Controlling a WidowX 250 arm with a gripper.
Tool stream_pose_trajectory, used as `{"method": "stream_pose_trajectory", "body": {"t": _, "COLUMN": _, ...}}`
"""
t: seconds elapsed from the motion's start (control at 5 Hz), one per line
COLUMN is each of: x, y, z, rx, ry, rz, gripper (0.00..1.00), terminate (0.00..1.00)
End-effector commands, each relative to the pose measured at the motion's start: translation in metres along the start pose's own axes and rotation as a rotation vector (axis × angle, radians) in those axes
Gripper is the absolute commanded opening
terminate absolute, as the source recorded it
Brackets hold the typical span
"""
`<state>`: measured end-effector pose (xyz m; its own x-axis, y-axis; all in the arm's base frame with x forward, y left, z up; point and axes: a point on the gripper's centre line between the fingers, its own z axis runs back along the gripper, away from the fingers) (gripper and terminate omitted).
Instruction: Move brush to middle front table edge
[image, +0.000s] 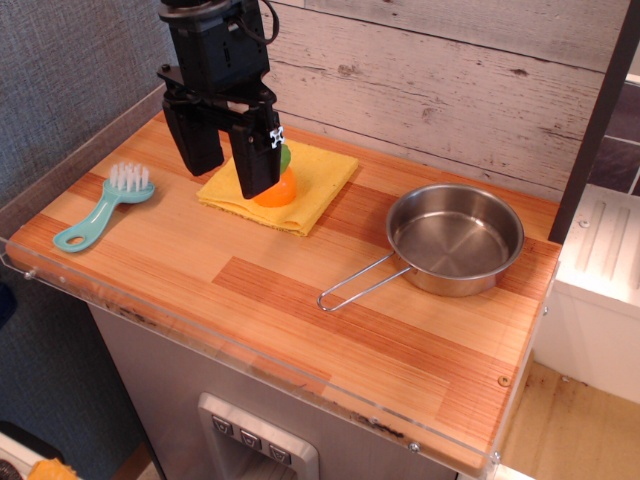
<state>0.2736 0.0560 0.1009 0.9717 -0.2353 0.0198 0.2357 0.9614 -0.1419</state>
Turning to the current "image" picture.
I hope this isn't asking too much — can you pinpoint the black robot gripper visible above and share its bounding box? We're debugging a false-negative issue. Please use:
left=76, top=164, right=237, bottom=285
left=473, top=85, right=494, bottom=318
left=158, top=1, right=284, bottom=199

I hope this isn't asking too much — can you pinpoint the teal dish brush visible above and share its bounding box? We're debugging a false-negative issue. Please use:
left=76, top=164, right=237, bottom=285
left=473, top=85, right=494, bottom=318
left=53, top=162, right=155, bottom=253

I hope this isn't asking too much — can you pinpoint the orange toy carrot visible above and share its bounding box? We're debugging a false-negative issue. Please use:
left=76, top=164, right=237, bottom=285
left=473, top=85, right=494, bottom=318
left=253, top=144, right=297, bottom=208

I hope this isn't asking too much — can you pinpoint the yellow folded cloth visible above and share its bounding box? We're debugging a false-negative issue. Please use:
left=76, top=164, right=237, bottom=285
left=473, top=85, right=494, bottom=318
left=197, top=142, right=358, bottom=236

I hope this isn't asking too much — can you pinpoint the stainless steel pot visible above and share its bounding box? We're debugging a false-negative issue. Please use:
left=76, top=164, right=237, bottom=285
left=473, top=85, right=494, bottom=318
left=317, top=183, right=525, bottom=312

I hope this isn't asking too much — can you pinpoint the grey toy fridge cabinet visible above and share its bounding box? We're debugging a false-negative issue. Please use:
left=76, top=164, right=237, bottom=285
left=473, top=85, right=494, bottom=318
left=90, top=307, right=457, bottom=479

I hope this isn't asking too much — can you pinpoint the clear acrylic table guard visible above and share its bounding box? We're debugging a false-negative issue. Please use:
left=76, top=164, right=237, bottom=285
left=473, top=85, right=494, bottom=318
left=7, top=231, right=560, bottom=476

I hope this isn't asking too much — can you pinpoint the silver dispenser panel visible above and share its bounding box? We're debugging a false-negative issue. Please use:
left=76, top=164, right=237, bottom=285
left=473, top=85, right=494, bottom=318
left=198, top=392, right=320, bottom=479

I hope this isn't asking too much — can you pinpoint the orange object bottom left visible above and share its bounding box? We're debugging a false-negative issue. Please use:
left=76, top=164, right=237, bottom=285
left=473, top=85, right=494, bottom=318
left=27, top=459, right=79, bottom=480

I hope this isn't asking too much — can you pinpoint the white toy sink unit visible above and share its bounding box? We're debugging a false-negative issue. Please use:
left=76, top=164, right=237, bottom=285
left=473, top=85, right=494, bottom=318
left=533, top=185, right=639, bottom=402

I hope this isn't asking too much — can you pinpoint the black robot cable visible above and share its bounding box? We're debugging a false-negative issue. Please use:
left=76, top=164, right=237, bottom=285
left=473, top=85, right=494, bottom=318
left=234, top=0, right=279, bottom=46

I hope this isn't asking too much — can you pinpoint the dark right shelf post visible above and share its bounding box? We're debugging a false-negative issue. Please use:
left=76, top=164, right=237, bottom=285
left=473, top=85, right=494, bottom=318
left=548, top=0, right=639, bottom=244

